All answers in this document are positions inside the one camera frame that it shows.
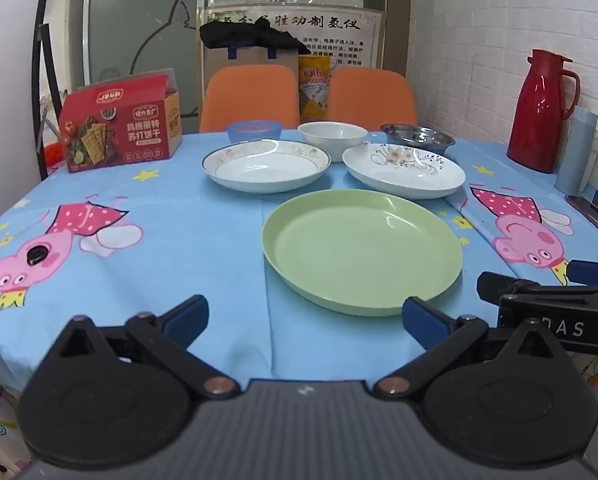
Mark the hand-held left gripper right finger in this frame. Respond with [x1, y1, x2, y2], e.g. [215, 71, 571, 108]
[373, 296, 572, 401]

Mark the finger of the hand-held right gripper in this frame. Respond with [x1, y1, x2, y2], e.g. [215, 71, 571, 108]
[476, 271, 547, 307]
[566, 259, 598, 287]

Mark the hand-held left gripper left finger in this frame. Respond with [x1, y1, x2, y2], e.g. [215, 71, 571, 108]
[44, 295, 242, 401]

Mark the green plastic plate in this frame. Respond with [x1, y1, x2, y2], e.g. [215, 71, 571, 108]
[261, 189, 464, 317]

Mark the white plate with floral print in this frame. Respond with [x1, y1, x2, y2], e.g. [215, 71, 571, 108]
[342, 143, 466, 199]

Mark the stainless steel bowl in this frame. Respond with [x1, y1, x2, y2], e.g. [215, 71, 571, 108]
[380, 123, 455, 157]

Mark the white plate with gold rim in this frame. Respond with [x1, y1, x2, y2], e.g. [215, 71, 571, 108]
[202, 140, 331, 194]

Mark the white ceramic bowl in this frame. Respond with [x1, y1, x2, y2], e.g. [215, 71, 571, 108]
[298, 121, 368, 163]

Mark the smartphone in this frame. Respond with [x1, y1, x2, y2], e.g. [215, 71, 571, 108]
[564, 194, 598, 246]

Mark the blue cartoon printed tablecloth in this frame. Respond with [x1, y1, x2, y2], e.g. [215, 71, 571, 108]
[0, 130, 598, 466]

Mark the light blue tumbler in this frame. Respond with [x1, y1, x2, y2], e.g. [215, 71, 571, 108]
[554, 106, 598, 195]

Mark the red thermos jug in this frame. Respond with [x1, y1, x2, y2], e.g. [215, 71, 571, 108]
[506, 49, 581, 174]

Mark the blue plastic bowl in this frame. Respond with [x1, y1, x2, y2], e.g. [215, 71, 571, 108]
[226, 120, 283, 144]

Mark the red cracker box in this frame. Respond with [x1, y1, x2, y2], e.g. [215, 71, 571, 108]
[59, 74, 183, 173]

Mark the orange chair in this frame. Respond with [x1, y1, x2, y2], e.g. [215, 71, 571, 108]
[199, 64, 300, 133]
[327, 67, 418, 123]

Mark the black metal stand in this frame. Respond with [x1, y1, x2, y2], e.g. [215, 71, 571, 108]
[31, 0, 73, 182]

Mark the yellow snack bag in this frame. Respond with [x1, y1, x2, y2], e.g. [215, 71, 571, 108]
[298, 55, 341, 122]

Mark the brown paper bag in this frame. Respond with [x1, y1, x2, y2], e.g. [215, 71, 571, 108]
[203, 45, 300, 92]

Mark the black cloth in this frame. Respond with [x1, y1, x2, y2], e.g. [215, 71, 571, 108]
[199, 20, 311, 57]

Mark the frosted glass door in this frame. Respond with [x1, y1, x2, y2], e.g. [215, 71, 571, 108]
[86, 0, 206, 117]

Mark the framed wall poster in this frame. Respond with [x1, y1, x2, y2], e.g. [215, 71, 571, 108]
[197, 6, 387, 117]

